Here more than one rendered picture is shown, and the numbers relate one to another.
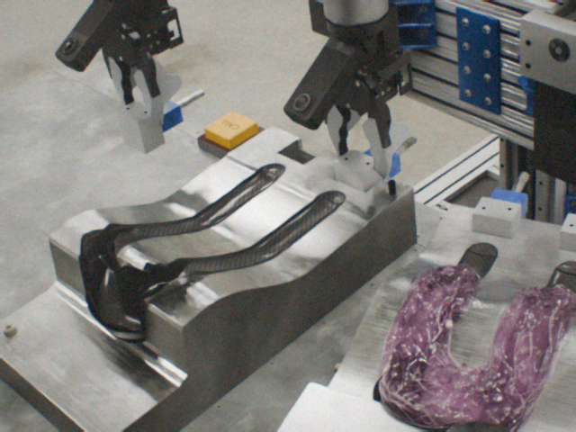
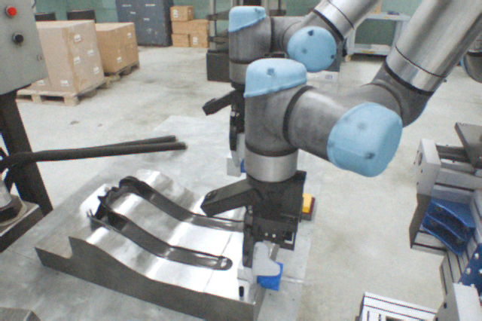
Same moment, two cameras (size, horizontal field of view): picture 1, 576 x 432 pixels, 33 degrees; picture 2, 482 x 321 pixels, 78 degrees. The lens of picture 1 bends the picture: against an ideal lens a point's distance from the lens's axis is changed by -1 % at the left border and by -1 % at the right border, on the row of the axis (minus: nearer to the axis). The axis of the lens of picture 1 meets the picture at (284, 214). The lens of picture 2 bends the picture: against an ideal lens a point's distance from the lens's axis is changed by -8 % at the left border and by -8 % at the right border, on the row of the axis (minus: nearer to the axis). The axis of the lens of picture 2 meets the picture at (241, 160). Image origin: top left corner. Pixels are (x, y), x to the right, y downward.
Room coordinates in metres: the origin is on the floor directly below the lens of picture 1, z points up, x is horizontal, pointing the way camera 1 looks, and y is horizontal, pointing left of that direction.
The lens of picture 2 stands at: (0.81, -0.43, 1.36)
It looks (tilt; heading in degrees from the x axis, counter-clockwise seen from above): 30 degrees down; 56
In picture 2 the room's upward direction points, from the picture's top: straight up
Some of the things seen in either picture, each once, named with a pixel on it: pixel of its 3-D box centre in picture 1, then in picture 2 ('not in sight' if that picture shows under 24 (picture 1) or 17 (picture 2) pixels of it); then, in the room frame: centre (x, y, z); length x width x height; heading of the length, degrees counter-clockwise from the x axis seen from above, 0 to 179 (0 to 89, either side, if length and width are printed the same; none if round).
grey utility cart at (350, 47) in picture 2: not in sight; (372, 35); (6.16, 3.24, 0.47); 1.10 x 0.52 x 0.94; 136
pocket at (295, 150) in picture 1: (303, 162); not in sight; (1.13, -0.04, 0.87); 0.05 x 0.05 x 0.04; 39
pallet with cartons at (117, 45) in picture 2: not in sight; (93, 50); (1.71, 5.17, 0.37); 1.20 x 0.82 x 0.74; 137
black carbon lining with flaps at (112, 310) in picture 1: (209, 229); (160, 218); (0.95, 0.09, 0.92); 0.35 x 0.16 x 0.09; 129
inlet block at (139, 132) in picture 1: (166, 112); (254, 165); (1.23, 0.14, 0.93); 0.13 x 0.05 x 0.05; 129
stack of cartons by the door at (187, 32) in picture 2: not in sight; (191, 26); (3.99, 6.23, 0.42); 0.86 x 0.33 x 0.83; 129
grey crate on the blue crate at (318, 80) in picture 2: not in sight; (312, 80); (3.55, 2.17, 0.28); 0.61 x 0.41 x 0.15; 129
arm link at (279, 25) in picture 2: not in sight; (295, 36); (1.29, 0.09, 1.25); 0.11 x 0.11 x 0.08; 59
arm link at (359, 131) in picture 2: not in sight; (349, 126); (1.10, -0.22, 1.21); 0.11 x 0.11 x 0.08; 9
